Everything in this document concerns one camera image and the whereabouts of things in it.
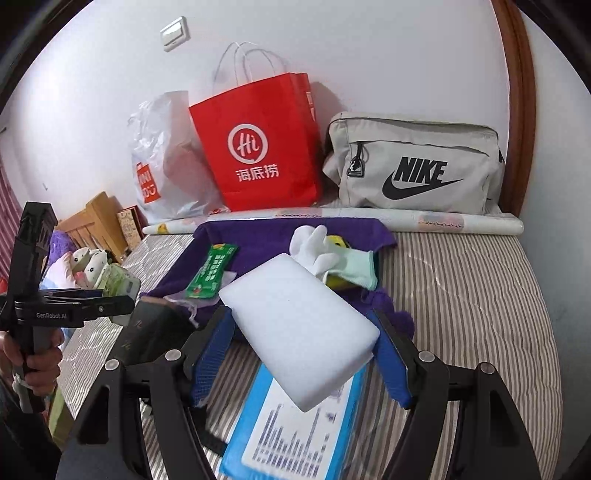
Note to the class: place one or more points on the black sock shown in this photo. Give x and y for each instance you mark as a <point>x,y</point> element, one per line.
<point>211,442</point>

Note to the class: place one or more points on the brown patterned box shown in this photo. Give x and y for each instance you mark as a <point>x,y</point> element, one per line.
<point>131,222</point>

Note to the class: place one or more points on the white Miniso plastic bag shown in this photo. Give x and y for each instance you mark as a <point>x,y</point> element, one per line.
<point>172,179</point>

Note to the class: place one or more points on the clear mesh drawstring pouch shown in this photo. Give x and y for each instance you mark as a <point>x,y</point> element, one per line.
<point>195,303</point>

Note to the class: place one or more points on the beige Nike bag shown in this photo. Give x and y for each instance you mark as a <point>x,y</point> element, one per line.
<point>381,161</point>

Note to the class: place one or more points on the blue tissue pack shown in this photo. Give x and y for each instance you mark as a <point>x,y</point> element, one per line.
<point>274,439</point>

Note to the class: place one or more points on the white foam sponge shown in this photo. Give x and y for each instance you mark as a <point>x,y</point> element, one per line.
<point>310,339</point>

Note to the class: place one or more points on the wooden door frame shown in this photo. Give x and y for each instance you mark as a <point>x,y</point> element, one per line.
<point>522,105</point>

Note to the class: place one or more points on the wall light switch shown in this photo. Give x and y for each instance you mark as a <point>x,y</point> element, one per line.
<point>174,34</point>

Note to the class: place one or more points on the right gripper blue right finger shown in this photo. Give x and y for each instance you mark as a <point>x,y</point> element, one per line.
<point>389,355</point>

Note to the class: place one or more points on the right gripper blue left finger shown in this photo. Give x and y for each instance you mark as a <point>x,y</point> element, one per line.
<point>218,334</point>

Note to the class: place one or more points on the light green tissue pack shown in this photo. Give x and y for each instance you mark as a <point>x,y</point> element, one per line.
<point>115,280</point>

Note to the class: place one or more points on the red paper shopping bag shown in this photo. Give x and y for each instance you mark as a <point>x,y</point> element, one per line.
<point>262,143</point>

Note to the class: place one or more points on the yellow and black toy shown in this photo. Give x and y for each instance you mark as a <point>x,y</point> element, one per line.
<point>352,269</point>

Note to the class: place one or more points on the plush toy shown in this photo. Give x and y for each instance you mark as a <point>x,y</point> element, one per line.
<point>78,269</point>

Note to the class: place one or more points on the green snack packet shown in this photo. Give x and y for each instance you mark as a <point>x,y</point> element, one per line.
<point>209,274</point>

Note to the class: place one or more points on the person's left hand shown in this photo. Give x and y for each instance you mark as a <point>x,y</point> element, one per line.
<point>44,366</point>

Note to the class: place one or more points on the wooden furniture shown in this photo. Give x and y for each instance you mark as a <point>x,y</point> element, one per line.
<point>96,226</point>

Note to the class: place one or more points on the white and green glove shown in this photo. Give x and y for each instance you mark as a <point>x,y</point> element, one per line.
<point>308,248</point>

